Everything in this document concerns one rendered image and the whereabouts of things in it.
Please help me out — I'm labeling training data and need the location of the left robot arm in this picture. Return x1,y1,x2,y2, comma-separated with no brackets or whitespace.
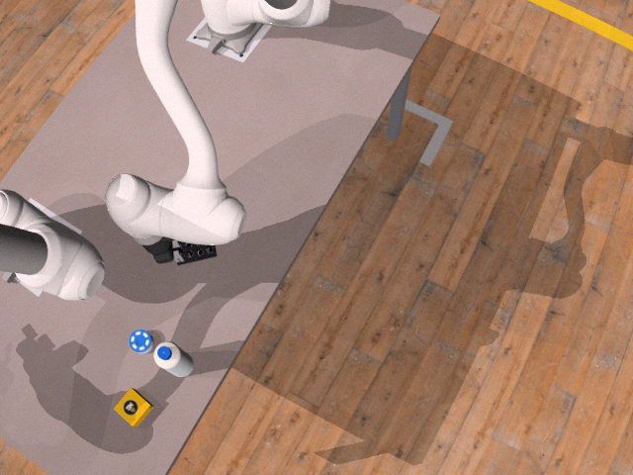
105,0,331,245

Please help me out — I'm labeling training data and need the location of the yellow tape measure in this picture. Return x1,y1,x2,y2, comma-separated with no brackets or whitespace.
114,388,154,427

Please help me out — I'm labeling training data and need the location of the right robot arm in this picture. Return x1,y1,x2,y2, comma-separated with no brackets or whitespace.
0,189,105,301

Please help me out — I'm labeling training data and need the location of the black knob panel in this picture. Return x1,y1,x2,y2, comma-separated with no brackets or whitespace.
176,241,217,265

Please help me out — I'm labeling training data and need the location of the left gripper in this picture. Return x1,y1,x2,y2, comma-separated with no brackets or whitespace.
129,234,185,264

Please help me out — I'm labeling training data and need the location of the white bottle with blue cap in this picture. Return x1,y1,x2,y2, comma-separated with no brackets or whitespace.
154,341,194,377

